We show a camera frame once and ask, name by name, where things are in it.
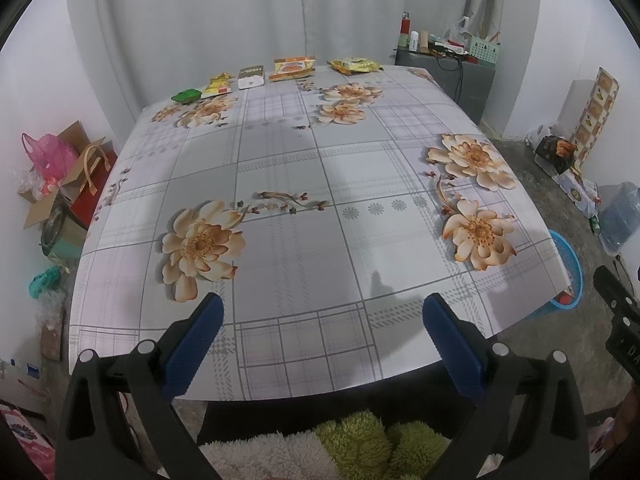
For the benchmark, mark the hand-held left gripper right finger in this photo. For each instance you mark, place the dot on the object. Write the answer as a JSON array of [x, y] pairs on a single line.
[[452, 345]]

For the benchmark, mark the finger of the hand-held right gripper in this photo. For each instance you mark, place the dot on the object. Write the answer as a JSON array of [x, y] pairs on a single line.
[[611, 290]]

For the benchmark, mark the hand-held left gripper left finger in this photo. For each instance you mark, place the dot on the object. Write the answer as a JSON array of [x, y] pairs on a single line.
[[195, 345]]

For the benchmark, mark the blue mesh basket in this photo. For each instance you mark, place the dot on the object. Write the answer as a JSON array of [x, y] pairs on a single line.
[[572, 270]]

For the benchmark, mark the small green bottle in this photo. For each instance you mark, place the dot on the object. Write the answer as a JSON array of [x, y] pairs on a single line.
[[595, 224]]

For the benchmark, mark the brick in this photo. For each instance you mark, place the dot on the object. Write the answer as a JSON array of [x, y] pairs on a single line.
[[52, 335]]

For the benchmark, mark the dark snack box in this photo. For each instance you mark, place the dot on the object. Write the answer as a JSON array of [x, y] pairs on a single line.
[[552, 152]]

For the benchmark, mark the teal container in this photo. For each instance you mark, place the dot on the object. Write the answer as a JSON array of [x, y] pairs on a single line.
[[65, 252]]

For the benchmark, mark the teal plastic bag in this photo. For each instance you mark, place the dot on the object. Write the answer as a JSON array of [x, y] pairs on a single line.
[[42, 282]]

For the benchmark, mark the red paper bag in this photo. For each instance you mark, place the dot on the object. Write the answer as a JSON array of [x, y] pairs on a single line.
[[87, 207]]

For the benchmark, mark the metal pot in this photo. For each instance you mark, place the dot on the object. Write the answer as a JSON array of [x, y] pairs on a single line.
[[52, 230]]

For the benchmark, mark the pink printed cloth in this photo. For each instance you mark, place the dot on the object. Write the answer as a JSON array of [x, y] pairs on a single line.
[[25, 440]]

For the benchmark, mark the cardboard box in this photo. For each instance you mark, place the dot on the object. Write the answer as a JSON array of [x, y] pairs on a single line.
[[37, 210]]

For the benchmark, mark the pink plastic bag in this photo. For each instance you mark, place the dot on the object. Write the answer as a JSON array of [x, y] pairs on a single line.
[[50, 160]]

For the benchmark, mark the grey cabinet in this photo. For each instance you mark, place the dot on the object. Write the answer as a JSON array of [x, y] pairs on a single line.
[[475, 90]]

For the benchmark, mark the small green packet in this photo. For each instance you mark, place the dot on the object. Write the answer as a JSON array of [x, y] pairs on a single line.
[[186, 96]]

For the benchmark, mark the yellow sachet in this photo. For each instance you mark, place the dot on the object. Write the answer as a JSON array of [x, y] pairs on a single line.
[[217, 87]]

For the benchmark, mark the green dotted storage basket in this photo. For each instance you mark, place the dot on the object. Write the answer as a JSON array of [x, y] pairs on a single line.
[[485, 52]]

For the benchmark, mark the small white box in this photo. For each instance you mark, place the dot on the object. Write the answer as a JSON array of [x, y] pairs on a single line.
[[250, 79]]

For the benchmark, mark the orange flat box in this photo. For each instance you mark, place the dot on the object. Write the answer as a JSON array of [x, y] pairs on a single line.
[[292, 67]]

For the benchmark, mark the small yellow snack packet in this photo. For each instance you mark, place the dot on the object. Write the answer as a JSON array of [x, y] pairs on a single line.
[[355, 65]]

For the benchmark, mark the white plastic bag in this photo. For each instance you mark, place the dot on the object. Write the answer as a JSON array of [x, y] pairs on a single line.
[[462, 30]]

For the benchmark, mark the beige block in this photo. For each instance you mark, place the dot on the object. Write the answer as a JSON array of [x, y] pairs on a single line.
[[425, 42]]

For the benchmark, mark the small white bottle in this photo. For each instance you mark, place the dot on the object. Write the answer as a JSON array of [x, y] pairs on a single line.
[[414, 42]]

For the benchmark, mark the pale green jar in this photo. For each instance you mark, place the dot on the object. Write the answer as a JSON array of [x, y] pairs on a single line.
[[403, 42]]

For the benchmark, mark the white curtain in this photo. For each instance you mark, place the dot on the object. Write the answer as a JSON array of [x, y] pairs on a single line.
[[200, 20]]

